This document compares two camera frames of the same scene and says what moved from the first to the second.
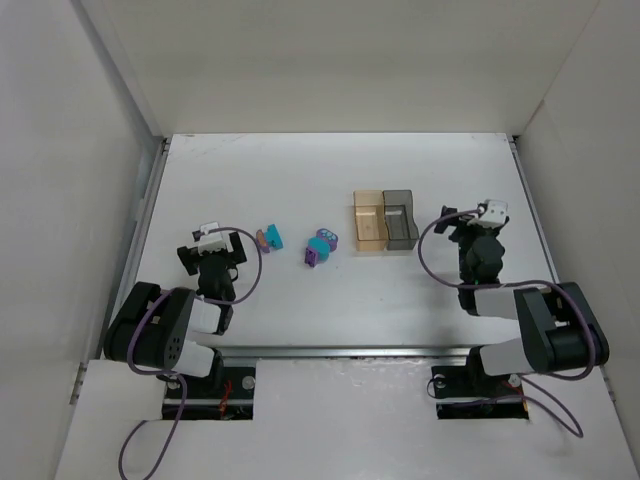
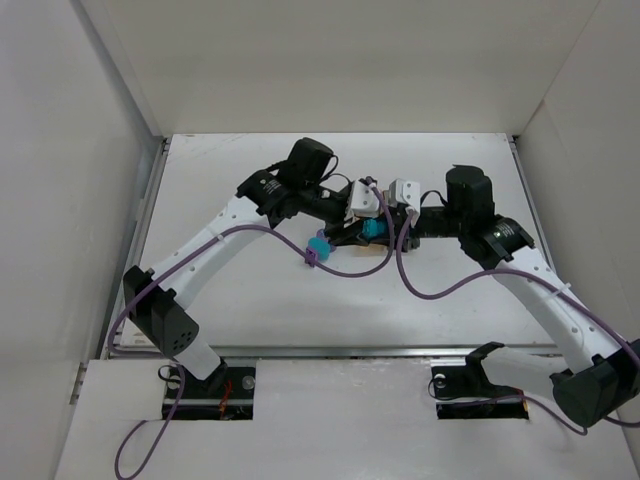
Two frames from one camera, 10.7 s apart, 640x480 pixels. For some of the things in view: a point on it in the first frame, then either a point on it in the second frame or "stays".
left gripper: x=211 y=255 to x=347 y=226
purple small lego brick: x=311 y=256 stays
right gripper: x=465 y=231 to x=406 y=232
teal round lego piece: x=321 y=246 stays
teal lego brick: x=273 y=237 to x=372 y=228
